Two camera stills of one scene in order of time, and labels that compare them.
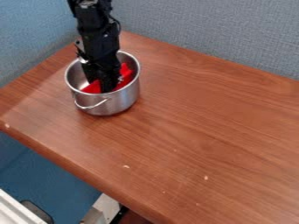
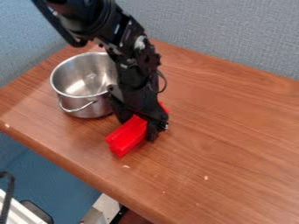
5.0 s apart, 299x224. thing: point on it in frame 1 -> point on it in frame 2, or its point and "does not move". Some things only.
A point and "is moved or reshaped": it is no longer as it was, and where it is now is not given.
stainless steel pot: x=112 y=102 is moved or reshaped
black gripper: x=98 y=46 -> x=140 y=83
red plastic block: x=126 y=73 -> x=128 y=136
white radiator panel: x=13 y=213 does not move
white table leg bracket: x=103 y=212 does not move
